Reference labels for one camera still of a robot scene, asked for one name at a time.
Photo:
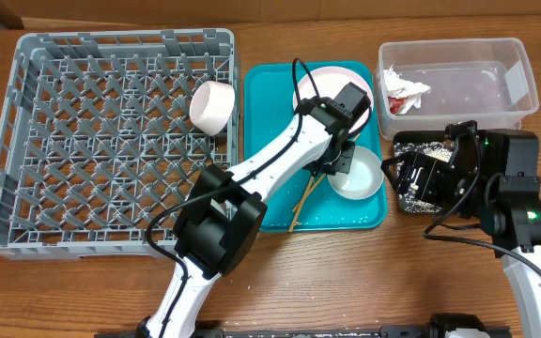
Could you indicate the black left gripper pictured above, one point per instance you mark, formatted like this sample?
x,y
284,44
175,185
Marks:
x,y
343,164

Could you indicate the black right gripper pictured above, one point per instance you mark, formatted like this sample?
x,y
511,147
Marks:
x,y
414,176

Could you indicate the grey bowl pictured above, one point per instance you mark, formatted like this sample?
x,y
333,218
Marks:
x,y
363,179

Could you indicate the red white wrapper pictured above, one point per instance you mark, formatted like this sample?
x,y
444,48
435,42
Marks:
x,y
402,94

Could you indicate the small white bowl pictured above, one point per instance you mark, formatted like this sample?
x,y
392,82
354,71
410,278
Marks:
x,y
211,106

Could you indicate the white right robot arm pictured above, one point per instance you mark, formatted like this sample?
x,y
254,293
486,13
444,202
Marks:
x,y
486,190

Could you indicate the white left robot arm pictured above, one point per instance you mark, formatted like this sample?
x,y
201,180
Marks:
x,y
218,223

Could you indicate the spilled rice pile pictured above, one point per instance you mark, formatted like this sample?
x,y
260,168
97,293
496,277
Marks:
x,y
432,149

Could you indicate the black tray bin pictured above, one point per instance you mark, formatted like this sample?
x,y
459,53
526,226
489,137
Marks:
x,y
467,163

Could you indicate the wooden chopstick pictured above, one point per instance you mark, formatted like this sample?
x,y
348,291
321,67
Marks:
x,y
310,187
294,221

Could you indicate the large white plate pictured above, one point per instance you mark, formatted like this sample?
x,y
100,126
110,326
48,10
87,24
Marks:
x,y
330,81

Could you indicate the teal plastic tray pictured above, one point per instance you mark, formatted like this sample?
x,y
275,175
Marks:
x,y
268,108

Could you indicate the clear plastic bin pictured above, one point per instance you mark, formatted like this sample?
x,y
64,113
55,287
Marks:
x,y
488,80

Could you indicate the grey dish rack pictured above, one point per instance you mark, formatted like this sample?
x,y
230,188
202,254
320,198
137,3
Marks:
x,y
96,139

